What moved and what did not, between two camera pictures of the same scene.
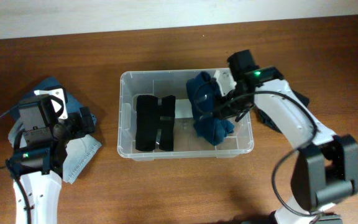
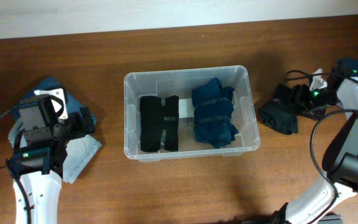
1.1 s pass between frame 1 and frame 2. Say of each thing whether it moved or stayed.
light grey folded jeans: stayed
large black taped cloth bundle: moved
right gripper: moved
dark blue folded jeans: stayed
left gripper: stayed
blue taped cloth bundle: moved
